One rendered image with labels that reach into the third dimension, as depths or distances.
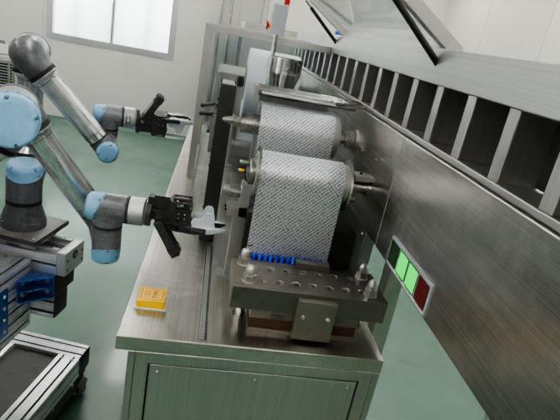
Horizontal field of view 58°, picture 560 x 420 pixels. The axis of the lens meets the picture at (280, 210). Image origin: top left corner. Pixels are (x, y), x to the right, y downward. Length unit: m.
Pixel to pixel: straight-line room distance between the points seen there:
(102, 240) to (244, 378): 0.51
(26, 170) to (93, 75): 5.25
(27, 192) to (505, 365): 1.56
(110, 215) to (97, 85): 5.78
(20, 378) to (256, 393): 1.15
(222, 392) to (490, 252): 0.76
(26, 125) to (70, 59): 5.90
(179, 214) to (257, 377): 0.46
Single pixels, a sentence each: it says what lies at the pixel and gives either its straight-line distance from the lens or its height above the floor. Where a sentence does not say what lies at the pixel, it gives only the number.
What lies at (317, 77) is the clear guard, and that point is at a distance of 2.36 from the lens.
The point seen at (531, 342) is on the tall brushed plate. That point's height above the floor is 1.29.
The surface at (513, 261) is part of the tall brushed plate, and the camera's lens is 0.83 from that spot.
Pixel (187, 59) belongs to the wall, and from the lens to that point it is 6.88.
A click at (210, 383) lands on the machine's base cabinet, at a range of 1.33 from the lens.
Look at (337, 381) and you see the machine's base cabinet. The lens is 1.36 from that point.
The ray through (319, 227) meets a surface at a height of 1.13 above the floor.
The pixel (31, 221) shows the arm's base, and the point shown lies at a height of 0.85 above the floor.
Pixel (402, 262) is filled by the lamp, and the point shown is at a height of 1.19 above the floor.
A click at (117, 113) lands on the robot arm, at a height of 1.23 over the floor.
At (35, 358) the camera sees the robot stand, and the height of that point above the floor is 0.21.
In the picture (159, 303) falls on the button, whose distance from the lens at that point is 1.34.
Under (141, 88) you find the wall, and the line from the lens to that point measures 6.98.
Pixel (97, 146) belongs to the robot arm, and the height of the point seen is 1.14.
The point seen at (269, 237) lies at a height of 1.08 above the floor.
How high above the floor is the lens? 1.62
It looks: 19 degrees down
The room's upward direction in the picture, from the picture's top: 11 degrees clockwise
